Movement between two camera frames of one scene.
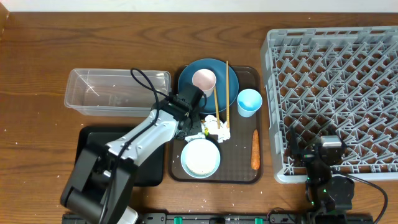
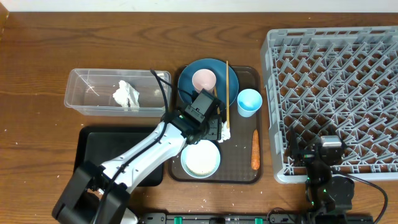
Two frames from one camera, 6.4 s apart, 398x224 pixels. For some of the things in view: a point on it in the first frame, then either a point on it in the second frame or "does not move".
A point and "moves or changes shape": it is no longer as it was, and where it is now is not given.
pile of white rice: (201, 157) does not move
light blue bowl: (200, 158) does not move
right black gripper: (293, 149) does not move
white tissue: (199, 135) moves or changes shape
